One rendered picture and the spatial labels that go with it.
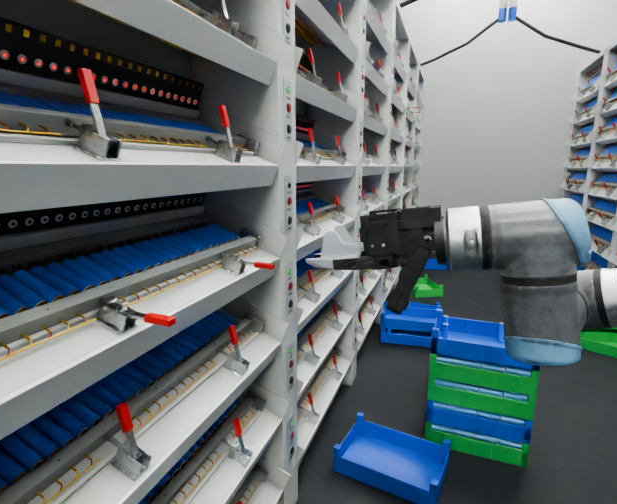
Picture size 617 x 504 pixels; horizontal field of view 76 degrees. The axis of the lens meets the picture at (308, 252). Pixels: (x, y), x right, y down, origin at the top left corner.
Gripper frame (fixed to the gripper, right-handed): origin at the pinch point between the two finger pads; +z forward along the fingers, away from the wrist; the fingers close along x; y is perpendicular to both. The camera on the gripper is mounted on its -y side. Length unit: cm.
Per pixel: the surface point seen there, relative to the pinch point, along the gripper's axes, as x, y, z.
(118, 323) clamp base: 27.2, -0.2, 15.2
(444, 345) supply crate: -61, -41, -15
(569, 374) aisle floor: -129, -83, -62
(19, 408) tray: 39.2, -3.5, 15.3
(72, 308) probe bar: 30.0, 2.7, 18.2
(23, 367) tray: 37.3, -0.6, 16.6
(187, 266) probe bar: 9.5, 2.6, 18.3
